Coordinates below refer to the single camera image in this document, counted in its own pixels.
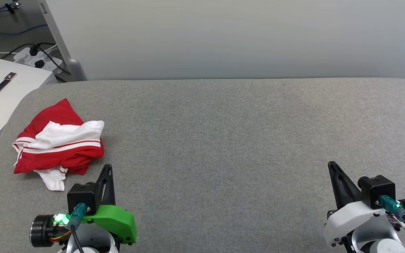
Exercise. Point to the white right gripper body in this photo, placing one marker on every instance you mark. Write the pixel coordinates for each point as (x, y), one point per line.
(350, 221)

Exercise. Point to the white power strip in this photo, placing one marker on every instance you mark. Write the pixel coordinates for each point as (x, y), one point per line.
(50, 64)

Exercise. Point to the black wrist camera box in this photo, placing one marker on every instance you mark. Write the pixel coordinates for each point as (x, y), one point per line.
(376, 189)
(81, 198)

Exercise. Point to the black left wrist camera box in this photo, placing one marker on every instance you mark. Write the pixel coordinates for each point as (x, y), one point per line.
(81, 198)

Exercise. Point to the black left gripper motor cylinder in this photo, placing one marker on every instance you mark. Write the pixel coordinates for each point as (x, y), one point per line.
(40, 230)

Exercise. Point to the red white basketball jersey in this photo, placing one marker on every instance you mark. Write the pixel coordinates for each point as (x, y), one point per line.
(65, 156)

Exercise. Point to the white equipment case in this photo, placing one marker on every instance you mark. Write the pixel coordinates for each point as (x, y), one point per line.
(16, 93)

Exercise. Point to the white partition screen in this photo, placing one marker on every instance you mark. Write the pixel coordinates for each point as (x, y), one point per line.
(223, 38)

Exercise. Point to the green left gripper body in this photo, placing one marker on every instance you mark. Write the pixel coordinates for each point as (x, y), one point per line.
(116, 219)

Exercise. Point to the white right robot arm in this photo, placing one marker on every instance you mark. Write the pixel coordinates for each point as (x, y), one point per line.
(381, 239)

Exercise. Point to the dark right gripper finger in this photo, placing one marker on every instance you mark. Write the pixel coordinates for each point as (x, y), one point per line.
(352, 191)
(336, 186)

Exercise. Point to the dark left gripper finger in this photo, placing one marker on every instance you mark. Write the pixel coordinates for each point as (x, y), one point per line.
(101, 189)
(110, 193)

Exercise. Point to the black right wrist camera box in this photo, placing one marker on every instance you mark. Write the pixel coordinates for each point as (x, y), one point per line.
(376, 189)

